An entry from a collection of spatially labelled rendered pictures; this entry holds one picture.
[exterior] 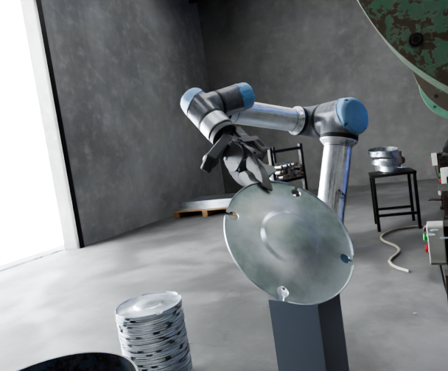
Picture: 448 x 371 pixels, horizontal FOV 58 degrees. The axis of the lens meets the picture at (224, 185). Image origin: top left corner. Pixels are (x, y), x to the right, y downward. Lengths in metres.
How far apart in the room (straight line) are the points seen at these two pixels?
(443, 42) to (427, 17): 0.05
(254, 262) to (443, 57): 0.48
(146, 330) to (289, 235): 1.05
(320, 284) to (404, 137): 7.11
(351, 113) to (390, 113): 6.61
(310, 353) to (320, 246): 0.62
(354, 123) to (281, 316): 0.67
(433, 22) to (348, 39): 7.36
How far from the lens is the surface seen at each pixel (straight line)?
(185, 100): 1.07
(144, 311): 1.83
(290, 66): 8.36
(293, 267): 0.83
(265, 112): 1.29
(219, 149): 0.93
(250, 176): 0.93
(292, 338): 1.45
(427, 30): 0.80
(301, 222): 0.89
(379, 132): 7.92
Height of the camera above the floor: 0.96
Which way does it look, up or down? 4 degrees down
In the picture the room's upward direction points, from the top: 8 degrees counter-clockwise
